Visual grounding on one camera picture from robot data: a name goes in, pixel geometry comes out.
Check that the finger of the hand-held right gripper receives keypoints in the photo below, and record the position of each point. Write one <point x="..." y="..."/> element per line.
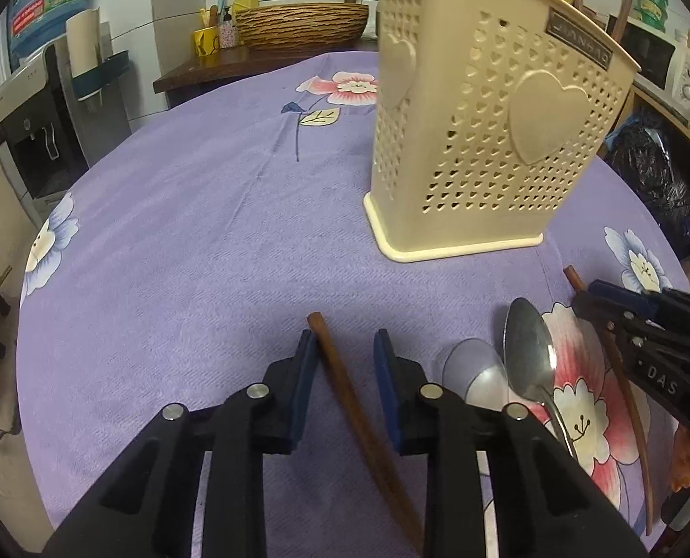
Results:
<point x="624" y="296"/>
<point x="598" y="311"/>

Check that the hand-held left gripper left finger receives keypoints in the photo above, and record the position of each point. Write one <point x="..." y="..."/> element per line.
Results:
<point x="303" y="386"/>

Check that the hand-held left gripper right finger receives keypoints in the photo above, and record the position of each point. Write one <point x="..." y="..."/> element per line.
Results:
<point x="387" y="395"/>

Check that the metal spoon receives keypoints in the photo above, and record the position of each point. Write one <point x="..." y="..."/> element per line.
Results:
<point x="528" y="354"/>

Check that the beige plastic utensil holder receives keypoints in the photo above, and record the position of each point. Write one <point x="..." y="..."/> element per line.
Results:
<point x="467" y="157"/>

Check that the person's right hand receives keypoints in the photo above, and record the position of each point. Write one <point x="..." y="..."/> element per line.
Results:
<point x="685" y="459"/>

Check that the black plastic bag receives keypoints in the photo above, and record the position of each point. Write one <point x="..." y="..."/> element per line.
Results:
<point x="653" y="168"/>

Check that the wooden shelf unit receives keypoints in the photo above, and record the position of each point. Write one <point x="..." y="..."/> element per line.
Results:
<point x="679" y="125"/>

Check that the purple floral tablecloth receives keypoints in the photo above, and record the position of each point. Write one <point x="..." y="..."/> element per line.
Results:
<point x="205" y="215"/>

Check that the white microwave oven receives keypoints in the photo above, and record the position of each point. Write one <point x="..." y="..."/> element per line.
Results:
<point x="659" y="52"/>

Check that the stack of green bowls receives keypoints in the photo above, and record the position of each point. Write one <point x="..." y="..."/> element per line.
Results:
<point x="650" y="4"/>

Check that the dark wooden counter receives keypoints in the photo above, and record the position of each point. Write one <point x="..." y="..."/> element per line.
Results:
<point x="205" y="70"/>

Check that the yellow cup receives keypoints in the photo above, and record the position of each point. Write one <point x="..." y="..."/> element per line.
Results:
<point x="205" y="42"/>

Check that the wicker wash basin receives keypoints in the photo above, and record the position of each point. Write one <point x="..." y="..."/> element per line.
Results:
<point x="301" y="26"/>

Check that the grey water dispenser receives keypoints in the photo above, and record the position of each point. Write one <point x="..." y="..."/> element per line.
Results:
<point x="37" y="128"/>

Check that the blue-grey cup holder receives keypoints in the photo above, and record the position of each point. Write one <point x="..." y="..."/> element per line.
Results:
<point x="98" y="75"/>

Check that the white paper cup stack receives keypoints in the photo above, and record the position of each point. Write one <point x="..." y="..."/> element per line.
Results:
<point x="83" y="40"/>

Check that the blue water jug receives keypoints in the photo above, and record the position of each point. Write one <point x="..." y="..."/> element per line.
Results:
<point x="43" y="6"/>

